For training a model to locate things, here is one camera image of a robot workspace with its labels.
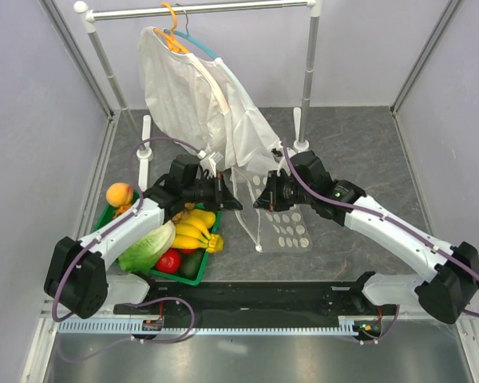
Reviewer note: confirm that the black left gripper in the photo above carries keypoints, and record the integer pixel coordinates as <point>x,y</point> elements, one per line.
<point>223,198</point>

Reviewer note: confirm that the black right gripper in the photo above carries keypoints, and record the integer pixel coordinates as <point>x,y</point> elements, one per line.
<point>269,199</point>

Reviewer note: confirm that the clear dotted zip top bag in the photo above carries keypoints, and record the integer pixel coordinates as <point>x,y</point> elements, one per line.
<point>269,231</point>

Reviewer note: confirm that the orange peach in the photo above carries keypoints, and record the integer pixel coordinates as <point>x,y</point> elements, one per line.
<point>119,194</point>

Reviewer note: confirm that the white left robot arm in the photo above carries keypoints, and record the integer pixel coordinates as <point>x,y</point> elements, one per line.
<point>77,274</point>

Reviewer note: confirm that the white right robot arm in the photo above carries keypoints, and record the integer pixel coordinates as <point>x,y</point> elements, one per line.
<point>445,277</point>

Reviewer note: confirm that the yellow banana bunch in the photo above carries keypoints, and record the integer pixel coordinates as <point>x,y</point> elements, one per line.
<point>194,232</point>

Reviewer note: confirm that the dark green avocado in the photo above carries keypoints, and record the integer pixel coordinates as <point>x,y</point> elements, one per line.
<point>191,264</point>

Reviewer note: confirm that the red tomato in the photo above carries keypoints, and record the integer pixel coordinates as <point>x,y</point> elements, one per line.
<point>169,262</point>

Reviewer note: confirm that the silver clothes rack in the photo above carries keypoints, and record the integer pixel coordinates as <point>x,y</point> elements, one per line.
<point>89,17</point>

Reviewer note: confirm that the green lettuce head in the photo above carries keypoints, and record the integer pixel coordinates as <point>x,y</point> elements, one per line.
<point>142,256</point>

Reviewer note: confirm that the white hanging shirt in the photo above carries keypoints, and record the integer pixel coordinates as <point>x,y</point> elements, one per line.
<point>203,104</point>

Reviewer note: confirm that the orange fruit in basket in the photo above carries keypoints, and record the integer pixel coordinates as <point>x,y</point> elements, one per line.
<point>121,210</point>

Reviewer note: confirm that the orange clothes hanger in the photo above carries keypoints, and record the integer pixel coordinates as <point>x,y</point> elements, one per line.
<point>170,37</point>

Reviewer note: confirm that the teal clothes hanger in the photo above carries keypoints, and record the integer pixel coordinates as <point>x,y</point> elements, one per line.
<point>197,44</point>

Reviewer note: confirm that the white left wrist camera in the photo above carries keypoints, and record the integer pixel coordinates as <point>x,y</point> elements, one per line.
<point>210,161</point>

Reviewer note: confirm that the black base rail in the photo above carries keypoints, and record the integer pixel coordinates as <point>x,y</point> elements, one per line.
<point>270,305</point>

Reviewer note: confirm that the grey slotted cable duct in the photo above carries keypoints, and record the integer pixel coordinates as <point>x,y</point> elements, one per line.
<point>346,327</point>

